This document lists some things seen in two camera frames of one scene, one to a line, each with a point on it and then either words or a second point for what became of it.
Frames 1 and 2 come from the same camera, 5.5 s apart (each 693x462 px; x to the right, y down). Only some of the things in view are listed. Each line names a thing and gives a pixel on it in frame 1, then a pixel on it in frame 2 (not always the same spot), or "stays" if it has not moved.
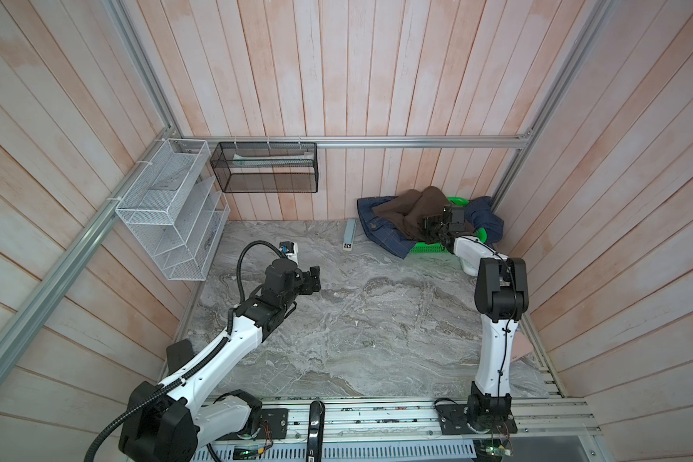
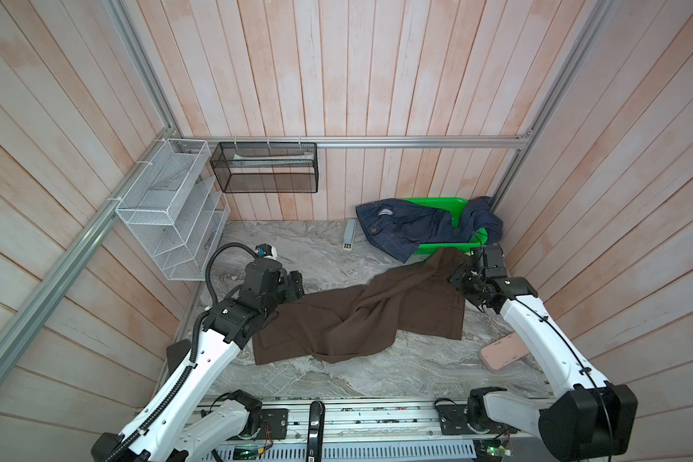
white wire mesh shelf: x=176 y=212 stays
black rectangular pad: x=178 y=352 stays
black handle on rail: x=316 y=432 stays
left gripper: x=304 y=276 -> x=293 y=285
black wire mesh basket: x=267 y=166 stays
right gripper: x=427 y=221 -> x=455 y=278
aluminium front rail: x=417 y=419 stays
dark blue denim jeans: x=480 y=213 stays
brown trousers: x=406 y=212 -> x=418 y=294
